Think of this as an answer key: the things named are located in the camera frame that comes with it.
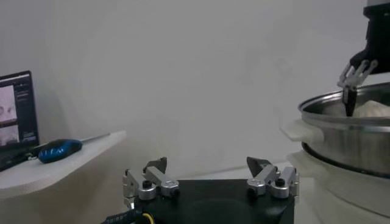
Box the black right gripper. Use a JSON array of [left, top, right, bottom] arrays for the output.
[[336, 4, 390, 118]]

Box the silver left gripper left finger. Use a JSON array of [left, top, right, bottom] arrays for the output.
[[122, 156, 180, 208]]

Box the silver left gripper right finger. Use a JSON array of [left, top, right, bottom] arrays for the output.
[[246, 156, 300, 199]]

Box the white steamed baozi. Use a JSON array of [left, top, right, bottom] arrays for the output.
[[353, 99, 390, 118]]

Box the stainless steel steamer tray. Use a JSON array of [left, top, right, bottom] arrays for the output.
[[280, 82, 390, 180]]

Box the white steamer base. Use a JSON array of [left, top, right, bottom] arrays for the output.
[[286, 149, 390, 224]]

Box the white side table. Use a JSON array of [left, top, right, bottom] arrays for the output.
[[0, 130, 127, 224]]

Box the blue computer mouse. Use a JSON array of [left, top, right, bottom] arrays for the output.
[[38, 138, 83, 164]]

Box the black laptop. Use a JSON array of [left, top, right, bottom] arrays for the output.
[[0, 70, 40, 172]]

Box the black sleeved left gripper cable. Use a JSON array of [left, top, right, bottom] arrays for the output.
[[102, 209, 144, 224]]

